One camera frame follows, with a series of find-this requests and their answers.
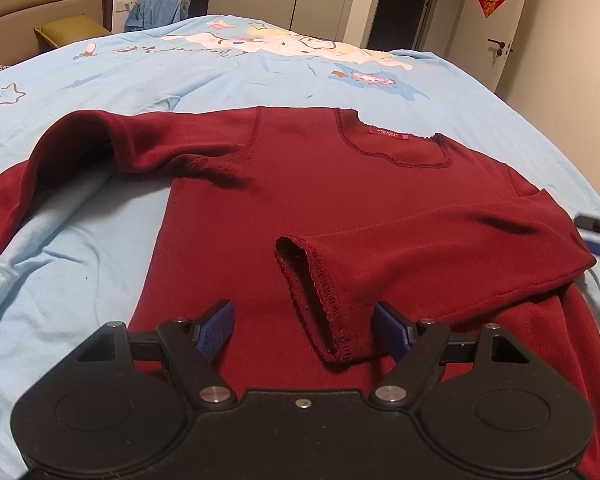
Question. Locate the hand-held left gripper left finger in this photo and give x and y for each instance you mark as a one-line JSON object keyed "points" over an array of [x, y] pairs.
{"points": [[219, 327]]}

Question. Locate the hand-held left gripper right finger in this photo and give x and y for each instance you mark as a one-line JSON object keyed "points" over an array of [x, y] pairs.
{"points": [[387, 327]]}

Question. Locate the dark red long-sleeve shirt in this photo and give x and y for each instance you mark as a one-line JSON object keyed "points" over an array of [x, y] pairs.
{"points": [[305, 195]]}

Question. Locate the white door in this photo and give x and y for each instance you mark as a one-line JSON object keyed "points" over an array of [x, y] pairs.
{"points": [[475, 45]]}

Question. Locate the light blue printed bedsheet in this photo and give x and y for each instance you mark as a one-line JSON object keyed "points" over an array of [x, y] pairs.
{"points": [[230, 75]]}

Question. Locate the blue garment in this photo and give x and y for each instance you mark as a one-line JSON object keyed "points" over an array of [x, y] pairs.
{"points": [[155, 10]]}

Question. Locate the yellow pillow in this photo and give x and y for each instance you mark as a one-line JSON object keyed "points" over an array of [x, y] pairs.
{"points": [[70, 30]]}

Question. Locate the brown padded headboard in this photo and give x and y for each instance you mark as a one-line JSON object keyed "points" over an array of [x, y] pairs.
{"points": [[40, 0]]}

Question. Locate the white wall outlet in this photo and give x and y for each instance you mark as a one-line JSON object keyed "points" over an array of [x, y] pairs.
{"points": [[122, 6]]}

